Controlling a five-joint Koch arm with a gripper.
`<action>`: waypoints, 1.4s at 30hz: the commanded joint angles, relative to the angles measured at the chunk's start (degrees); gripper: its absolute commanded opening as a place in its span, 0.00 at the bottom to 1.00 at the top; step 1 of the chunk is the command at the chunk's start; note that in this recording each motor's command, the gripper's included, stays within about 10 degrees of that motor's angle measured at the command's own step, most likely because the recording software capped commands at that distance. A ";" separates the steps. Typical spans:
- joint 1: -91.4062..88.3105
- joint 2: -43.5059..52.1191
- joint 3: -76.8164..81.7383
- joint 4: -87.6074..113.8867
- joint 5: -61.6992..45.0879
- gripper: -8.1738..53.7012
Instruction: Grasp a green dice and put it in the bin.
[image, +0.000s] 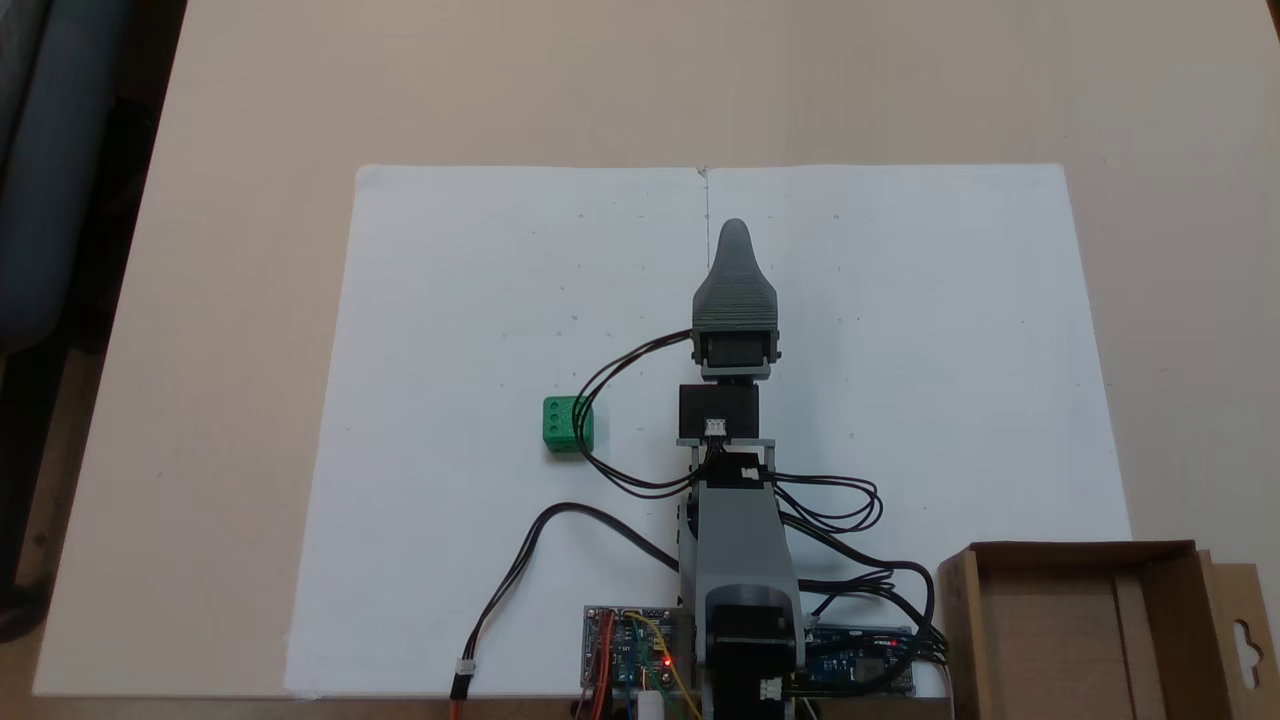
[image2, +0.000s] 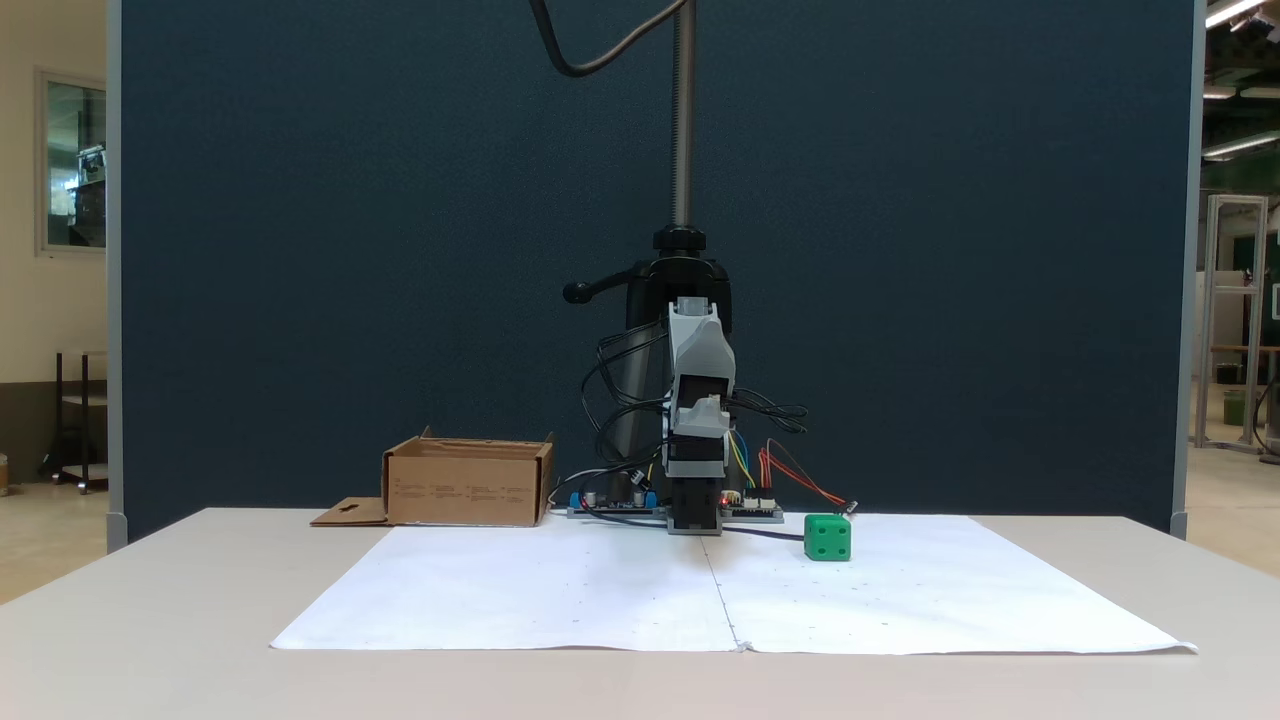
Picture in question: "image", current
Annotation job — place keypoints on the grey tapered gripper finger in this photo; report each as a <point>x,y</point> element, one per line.
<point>736,290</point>

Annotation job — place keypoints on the green die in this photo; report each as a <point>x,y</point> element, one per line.
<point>562,425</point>

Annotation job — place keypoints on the grey circuit board, red LED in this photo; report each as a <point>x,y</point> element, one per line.
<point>625,650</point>

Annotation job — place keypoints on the blue circuit board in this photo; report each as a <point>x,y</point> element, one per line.
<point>850,665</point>

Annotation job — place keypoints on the small white cylinder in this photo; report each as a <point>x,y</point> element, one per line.
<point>650,706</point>

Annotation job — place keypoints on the brown cardboard box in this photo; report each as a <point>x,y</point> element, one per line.
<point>1050,640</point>

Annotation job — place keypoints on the dark office chair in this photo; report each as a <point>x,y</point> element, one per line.
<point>45,170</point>

